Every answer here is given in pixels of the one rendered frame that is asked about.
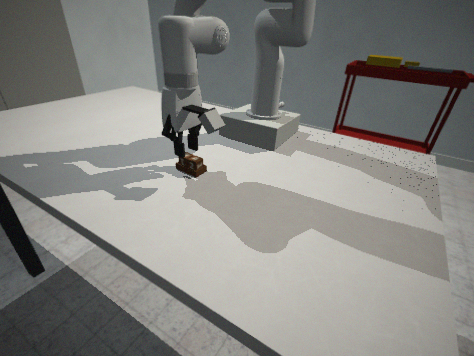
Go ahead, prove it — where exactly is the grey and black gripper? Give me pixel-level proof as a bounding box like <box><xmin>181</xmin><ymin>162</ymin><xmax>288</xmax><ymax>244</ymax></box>
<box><xmin>161</xmin><ymin>85</ymin><xmax>202</xmax><ymax>158</ymax></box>

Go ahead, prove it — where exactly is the brown cube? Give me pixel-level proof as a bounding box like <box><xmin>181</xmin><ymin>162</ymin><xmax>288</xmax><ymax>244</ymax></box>
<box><xmin>188</xmin><ymin>156</ymin><xmax>203</xmax><ymax>171</ymax></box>
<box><xmin>178</xmin><ymin>152</ymin><xmax>194</xmax><ymax>167</ymax></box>

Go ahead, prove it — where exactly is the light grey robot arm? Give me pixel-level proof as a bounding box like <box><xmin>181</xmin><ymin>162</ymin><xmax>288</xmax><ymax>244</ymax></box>
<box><xmin>158</xmin><ymin>0</ymin><xmax>316</xmax><ymax>135</ymax></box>

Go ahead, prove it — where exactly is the brown wooden tray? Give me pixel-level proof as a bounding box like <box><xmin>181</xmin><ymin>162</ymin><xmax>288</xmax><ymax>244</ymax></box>
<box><xmin>175</xmin><ymin>162</ymin><xmax>207</xmax><ymax>177</ymax></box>

